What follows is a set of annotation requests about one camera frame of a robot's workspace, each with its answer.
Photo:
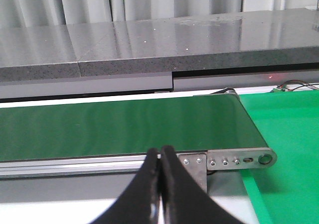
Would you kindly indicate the metal conveyor end bracket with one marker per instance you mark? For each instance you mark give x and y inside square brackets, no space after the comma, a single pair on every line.
[200,163]

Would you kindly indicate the grey stone countertop slab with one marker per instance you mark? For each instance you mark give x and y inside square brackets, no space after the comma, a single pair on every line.
[255,41]

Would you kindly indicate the white pleated curtain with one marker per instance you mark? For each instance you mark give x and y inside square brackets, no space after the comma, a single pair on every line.
[29,13]

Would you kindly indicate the green conveyor belt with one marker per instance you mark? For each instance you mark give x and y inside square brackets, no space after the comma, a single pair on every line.
[124,127]

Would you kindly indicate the aluminium conveyor side rail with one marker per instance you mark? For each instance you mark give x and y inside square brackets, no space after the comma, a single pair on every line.
[72,166]

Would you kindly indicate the grey panel under countertop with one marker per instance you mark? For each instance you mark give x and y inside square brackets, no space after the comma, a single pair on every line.
[138,83]

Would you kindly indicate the bright green mat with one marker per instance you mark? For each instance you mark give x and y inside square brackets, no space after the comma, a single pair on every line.
[287,192]

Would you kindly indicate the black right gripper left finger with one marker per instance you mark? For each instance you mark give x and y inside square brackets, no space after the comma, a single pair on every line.
[139,202]

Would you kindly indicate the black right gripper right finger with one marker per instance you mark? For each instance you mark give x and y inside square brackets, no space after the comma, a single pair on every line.
[184,202]

